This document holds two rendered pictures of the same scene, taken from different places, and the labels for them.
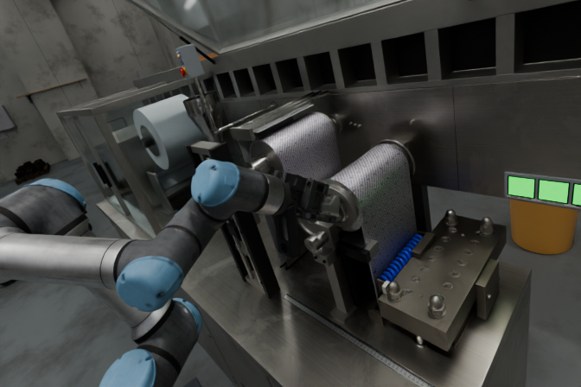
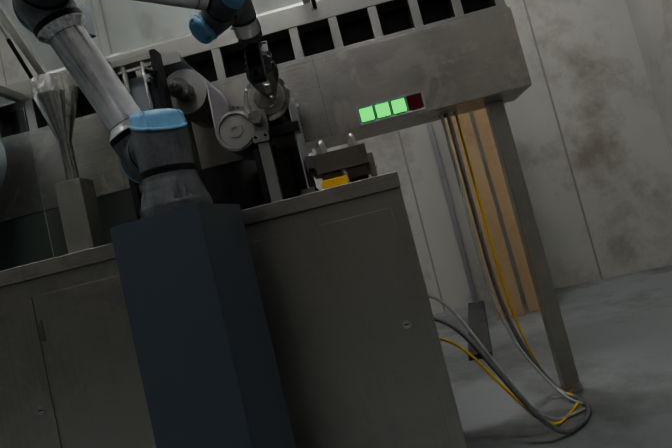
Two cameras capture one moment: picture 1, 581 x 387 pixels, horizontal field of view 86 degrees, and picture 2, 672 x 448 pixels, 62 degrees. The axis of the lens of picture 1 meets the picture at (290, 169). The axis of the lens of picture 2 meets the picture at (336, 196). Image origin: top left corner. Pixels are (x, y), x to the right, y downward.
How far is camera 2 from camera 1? 1.52 m
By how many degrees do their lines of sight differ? 55
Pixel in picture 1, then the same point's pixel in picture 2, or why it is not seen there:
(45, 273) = not seen: outside the picture
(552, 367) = not seen: hidden behind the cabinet
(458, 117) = (320, 78)
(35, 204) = not seen: outside the picture
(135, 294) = not seen: outside the picture
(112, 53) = not seen: outside the picture
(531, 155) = (365, 92)
